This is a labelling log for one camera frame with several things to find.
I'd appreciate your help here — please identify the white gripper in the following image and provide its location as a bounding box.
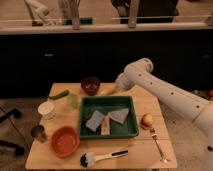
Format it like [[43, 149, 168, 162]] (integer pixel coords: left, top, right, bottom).
[[115, 73, 131, 91]]

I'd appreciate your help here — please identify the yellow banana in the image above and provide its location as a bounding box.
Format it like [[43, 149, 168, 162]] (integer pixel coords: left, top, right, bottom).
[[100, 87, 117, 96]]

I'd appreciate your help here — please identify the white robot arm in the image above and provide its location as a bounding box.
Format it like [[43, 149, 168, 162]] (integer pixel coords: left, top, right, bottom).
[[115, 58, 213, 171]]

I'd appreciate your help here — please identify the dark purple bowl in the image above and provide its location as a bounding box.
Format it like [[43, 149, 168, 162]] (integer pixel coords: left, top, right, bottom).
[[81, 77, 100, 96]]

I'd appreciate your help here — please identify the orange plastic bowl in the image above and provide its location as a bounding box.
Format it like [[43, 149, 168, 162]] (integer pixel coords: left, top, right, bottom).
[[51, 126, 80, 158]]

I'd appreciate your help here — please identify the orange round fruit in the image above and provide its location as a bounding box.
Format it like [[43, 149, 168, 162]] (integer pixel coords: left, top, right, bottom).
[[140, 114, 153, 129]]

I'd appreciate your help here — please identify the green plastic tray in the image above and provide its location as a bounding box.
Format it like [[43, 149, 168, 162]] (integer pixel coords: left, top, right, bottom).
[[78, 96, 139, 139]]

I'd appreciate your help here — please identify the beige block in tray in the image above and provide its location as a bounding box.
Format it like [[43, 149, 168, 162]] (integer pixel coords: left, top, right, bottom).
[[101, 116, 110, 135]]

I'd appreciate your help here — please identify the wooden table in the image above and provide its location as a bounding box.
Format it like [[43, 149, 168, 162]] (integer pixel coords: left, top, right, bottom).
[[25, 86, 177, 171]]

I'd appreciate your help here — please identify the blue sponge left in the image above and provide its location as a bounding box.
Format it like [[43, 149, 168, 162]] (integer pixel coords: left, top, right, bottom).
[[86, 110, 105, 132]]

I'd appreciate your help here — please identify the light green cup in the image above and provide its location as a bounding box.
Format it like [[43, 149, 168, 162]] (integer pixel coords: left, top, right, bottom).
[[67, 94, 79, 108]]

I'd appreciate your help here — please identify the green cucumber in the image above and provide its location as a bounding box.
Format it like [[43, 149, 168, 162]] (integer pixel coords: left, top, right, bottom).
[[47, 90, 69, 100]]

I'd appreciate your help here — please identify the silver metal cup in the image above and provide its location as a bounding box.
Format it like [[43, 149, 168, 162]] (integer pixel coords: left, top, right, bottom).
[[31, 125, 47, 143]]

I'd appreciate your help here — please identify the black chair base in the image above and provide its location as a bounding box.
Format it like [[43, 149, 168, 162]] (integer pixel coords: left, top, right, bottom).
[[0, 105, 26, 157]]

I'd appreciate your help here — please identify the white handled dish brush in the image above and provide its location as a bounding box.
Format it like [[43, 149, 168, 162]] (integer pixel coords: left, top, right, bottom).
[[80, 149, 129, 168]]

